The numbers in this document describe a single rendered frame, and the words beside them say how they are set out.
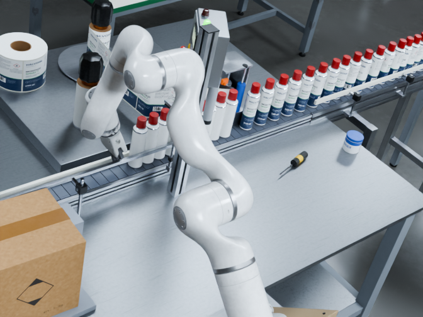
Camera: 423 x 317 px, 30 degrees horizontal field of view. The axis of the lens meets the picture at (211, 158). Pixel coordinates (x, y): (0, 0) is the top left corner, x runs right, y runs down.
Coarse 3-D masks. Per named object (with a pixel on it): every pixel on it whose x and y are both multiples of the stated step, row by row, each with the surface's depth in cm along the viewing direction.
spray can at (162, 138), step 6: (162, 108) 275; (162, 114) 274; (162, 120) 276; (162, 126) 276; (162, 132) 277; (168, 132) 279; (162, 138) 279; (162, 144) 281; (162, 150) 283; (156, 156) 284; (162, 156) 285
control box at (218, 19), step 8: (200, 8) 254; (200, 16) 250; (216, 16) 252; (224, 16) 253; (200, 24) 246; (216, 24) 248; (224, 24) 249; (192, 32) 256; (224, 32) 245; (224, 40) 243; (216, 48) 245; (224, 48) 245; (216, 56) 247; (224, 56) 247; (216, 64) 249; (216, 72) 251; (216, 80) 252
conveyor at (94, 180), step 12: (288, 120) 321; (240, 132) 308; (252, 132) 310; (216, 144) 299; (120, 168) 278; (144, 168) 281; (84, 180) 269; (96, 180) 270; (108, 180) 272; (60, 192) 262; (72, 192) 263
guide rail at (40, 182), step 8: (128, 152) 280; (104, 160) 274; (80, 168) 268; (88, 168) 271; (48, 176) 262; (56, 176) 263; (64, 176) 266; (24, 184) 257; (32, 184) 258; (40, 184) 260; (0, 192) 252; (8, 192) 253; (16, 192) 255
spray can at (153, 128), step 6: (150, 114) 271; (156, 114) 272; (150, 120) 271; (156, 120) 272; (150, 126) 272; (156, 126) 273; (150, 132) 273; (156, 132) 274; (150, 138) 275; (156, 138) 276; (150, 144) 276; (156, 144) 280; (144, 150) 279; (150, 156) 280; (144, 162) 282; (150, 162) 282
